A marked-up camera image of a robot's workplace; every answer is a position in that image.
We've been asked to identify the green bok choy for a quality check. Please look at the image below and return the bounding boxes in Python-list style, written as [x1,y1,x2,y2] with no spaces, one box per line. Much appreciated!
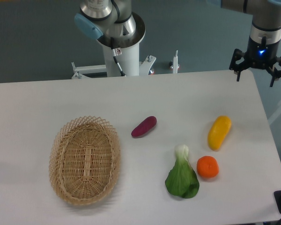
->
[165,144,200,199]

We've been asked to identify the purple sweet potato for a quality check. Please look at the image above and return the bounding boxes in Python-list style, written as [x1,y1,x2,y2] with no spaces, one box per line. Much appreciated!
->
[131,116,157,138]

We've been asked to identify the orange tangerine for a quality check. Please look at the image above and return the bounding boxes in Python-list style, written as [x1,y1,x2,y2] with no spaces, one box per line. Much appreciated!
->
[197,156,219,178]

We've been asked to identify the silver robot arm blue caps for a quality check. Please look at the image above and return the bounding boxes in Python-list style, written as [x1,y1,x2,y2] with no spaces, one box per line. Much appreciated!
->
[74,0,281,81]

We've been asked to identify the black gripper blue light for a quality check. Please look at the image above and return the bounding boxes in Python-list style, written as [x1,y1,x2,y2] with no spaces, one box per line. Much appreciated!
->
[229,37,281,87]

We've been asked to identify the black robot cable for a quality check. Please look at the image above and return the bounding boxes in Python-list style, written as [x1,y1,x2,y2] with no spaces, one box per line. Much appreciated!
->
[110,37,126,77]

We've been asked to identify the oval woven wicker basket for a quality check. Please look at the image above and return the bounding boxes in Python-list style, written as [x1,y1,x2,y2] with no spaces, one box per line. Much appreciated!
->
[49,116,121,206]

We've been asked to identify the yellow mango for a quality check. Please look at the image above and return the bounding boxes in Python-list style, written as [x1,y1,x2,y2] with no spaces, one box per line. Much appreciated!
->
[207,115,232,151]

